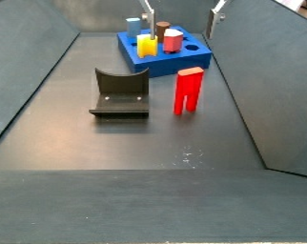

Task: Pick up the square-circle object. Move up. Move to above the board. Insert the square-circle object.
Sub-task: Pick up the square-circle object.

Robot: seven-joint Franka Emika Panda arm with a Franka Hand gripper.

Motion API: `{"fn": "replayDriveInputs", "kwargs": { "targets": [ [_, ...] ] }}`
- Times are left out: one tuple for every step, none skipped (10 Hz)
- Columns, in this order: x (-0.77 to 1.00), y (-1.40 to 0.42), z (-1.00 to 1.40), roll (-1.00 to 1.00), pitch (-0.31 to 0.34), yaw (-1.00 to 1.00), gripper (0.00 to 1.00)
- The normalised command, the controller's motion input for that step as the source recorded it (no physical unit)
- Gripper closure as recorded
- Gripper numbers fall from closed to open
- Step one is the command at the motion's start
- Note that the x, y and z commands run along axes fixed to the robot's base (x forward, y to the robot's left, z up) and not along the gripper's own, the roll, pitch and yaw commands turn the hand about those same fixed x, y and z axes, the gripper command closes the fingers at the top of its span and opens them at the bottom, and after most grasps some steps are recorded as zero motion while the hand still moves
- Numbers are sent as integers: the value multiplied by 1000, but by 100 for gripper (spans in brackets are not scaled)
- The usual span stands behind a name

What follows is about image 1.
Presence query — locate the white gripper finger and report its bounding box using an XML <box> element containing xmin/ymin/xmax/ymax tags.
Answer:
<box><xmin>207</xmin><ymin>0</ymin><xmax>231</xmax><ymax>39</ymax></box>
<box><xmin>139</xmin><ymin>0</ymin><xmax>155</xmax><ymax>40</ymax></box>

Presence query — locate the red two-legged peg block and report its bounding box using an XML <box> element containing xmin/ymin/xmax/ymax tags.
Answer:
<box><xmin>173</xmin><ymin>67</ymin><xmax>204</xmax><ymax>115</ymax></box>

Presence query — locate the blue shape-sorter board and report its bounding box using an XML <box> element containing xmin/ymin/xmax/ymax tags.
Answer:
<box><xmin>117</xmin><ymin>26</ymin><xmax>212</xmax><ymax>77</ymax></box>

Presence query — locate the brown cylinder peg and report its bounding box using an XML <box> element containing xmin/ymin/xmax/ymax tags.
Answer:
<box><xmin>156</xmin><ymin>21</ymin><xmax>171</xmax><ymax>43</ymax></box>

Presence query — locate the light blue rectangular block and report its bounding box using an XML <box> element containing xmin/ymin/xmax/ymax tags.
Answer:
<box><xmin>125</xmin><ymin>17</ymin><xmax>141</xmax><ymax>38</ymax></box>

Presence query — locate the pink pentagon block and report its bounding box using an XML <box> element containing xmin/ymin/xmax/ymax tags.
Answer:
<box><xmin>163</xmin><ymin>29</ymin><xmax>183</xmax><ymax>53</ymax></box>

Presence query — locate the yellow notched block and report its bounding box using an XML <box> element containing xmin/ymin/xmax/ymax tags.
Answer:
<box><xmin>137</xmin><ymin>34</ymin><xmax>157</xmax><ymax>58</ymax></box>

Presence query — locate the black curved stand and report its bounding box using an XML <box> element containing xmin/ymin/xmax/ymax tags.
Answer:
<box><xmin>89</xmin><ymin>69</ymin><xmax>151</xmax><ymax>117</ymax></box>

